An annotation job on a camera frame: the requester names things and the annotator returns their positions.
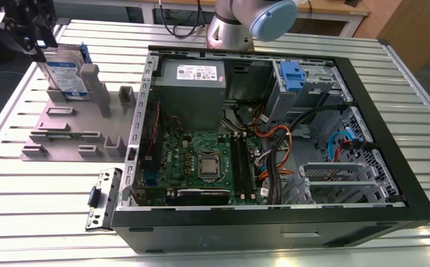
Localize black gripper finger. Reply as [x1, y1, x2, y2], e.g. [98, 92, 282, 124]
[0, 12, 47, 63]
[37, 15, 58, 48]

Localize hard disk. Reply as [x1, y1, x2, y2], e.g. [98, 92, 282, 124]
[35, 41, 91, 101]

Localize metal disk bay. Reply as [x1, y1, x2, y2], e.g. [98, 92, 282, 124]
[298, 162, 401, 205]

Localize grey parts rack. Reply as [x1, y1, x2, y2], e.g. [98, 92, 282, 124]
[19, 63, 141, 162]

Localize green RAM stick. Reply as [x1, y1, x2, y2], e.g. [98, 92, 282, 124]
[46, 132, 86, 141]

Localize grey power supply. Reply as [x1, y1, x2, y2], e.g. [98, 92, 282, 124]
[150, 57, 228, 134]

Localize CPU socket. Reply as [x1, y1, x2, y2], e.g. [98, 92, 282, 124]
[195, 151, 226, 185]

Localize green motherboard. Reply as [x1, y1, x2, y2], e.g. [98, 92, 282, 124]
[133, 130, 272, 206]

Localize silver CPU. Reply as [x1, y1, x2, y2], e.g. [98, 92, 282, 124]
[201, 158, 219, 175]

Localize blue plastic drive latch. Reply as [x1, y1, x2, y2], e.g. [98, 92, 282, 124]
[280, 61, 308, 92]

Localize black RAM slot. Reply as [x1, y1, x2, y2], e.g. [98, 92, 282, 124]
[230, 132, 248, 200]
[241, 132, 257, 200]

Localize black graphics card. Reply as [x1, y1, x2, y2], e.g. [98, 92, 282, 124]
[165, 187, 232, 207]

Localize metal optical drive cage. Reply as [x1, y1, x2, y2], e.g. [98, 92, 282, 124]
[265, 60, 352, 131]

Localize wooden desk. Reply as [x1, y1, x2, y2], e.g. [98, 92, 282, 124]
[298, 0, 373, 37]

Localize black PC case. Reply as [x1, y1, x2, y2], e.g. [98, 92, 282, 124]
[110, 44, 430, 254]

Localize brown cabinet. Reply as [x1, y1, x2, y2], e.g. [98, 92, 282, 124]
[354, 0, 430, 73]

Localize white metal desk frame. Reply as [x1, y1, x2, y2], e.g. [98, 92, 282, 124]
[125, 0, 218, 25]

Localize thin red wire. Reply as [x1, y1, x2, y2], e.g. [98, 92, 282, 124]
[145, 100, 163, 162]

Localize yellow and black wires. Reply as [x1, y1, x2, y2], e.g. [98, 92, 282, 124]
[221, 116, 248, 134]

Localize metal slot retention bracket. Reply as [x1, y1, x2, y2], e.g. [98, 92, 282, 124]
[85, 167, 123, 232]

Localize orange and red wire bundle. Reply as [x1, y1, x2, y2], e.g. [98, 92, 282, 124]
[254, 105, 297, 181]

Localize thick black cable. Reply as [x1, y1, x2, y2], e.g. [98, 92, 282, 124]
[265, 104, 353, 205]

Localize blue data wire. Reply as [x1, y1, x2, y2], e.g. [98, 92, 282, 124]
[326, 126, 357, 162]

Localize black power wire connector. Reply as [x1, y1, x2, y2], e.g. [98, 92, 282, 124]
[342, 140, 378, 153]

